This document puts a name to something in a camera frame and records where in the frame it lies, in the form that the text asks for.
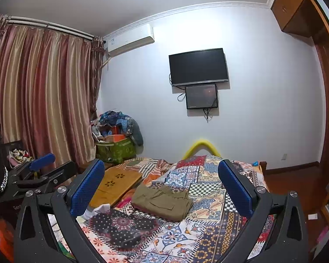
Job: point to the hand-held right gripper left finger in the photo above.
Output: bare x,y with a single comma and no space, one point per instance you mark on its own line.
85,187

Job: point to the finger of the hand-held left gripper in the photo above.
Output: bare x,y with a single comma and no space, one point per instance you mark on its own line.
42,161
57,174

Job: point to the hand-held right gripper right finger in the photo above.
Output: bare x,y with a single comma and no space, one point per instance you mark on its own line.
235,190

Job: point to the khaki pants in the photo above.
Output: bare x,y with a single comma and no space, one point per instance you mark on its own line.
161,200

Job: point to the person's left forearm orange sleeve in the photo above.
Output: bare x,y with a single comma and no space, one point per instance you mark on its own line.
6,232

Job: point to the white cloth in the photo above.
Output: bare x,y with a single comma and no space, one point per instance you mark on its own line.
97,211

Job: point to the yellow wooden board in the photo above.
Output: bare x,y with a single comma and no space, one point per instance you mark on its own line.
118,180

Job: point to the patchwork bed quilt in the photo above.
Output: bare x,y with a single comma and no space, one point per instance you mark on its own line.
200,175

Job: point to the green storage bag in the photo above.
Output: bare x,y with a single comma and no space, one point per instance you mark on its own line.
118,150

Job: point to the dark floral printed blanket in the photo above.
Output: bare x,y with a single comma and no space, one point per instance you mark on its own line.
120,224

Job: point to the yellow foam tube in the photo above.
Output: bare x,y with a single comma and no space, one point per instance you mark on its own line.
203,143

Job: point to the orange box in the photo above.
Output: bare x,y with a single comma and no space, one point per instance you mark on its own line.
115,138

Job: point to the striped pink curtain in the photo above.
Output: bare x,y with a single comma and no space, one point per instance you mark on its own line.
43,96

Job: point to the striped orange bed sheet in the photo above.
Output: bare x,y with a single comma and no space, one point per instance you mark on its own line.
150,168

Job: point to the pile of clothes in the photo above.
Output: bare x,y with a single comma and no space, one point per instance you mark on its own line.
120,120

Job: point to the white paper sheet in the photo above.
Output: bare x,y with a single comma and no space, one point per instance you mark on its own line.
312,216

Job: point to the white air conditioner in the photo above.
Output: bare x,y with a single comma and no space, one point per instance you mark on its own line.
131,39

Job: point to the brown wooden wardrobe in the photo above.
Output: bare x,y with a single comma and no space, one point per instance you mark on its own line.
298,5

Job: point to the wall socket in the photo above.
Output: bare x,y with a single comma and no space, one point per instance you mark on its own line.
284,156

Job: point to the small black wall monitor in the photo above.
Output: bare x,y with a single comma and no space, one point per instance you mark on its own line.
201,96

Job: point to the large black wall television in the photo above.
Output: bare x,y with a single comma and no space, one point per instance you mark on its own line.
198,65

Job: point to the curtain rail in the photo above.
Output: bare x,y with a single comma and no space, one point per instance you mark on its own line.
49,27

